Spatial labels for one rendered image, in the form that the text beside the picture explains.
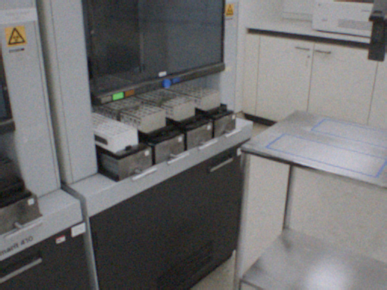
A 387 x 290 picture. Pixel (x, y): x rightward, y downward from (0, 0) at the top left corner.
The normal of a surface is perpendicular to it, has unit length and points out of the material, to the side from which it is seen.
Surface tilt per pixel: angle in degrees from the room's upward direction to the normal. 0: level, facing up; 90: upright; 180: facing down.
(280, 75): 90
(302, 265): 0
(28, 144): 90
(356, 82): 90
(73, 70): 90
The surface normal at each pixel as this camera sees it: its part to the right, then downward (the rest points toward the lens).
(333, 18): -0.70, 0.29
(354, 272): 0.00, -0.91
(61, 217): 0.74, 0.27
